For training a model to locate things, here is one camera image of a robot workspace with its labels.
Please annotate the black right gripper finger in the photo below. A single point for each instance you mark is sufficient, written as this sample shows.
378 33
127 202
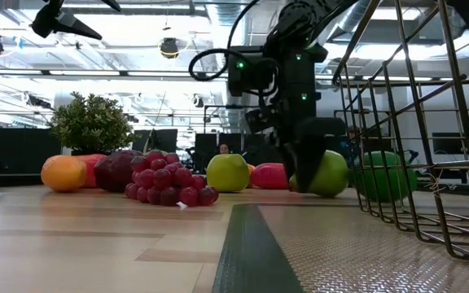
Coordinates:
308 163

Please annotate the bright green apple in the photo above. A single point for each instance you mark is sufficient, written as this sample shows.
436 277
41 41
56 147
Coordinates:
334 175

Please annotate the dark green lime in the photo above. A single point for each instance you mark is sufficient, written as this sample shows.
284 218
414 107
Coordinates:
381 179

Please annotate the yellow green apple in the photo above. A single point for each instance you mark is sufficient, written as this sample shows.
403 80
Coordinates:
227 173

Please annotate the red grape bunch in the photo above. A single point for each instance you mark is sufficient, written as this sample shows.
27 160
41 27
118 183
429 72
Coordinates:
169 179

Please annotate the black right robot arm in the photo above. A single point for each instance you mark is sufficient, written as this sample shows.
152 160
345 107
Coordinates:
299 20

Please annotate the white thread on basket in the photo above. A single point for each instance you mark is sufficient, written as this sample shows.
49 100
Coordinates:
434 183

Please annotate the person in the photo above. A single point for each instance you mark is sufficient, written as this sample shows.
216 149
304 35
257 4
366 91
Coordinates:
223 148
351 140

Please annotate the grey textured mat dark border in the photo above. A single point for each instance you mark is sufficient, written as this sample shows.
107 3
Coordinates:
340 260

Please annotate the potted green plant black pot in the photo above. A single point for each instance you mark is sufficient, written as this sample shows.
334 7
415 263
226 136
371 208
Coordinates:
92 122

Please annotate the dark maroon apple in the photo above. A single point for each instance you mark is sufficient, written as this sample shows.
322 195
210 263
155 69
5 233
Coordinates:
112 171

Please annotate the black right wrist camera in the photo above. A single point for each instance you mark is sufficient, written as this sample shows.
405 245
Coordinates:
252 71

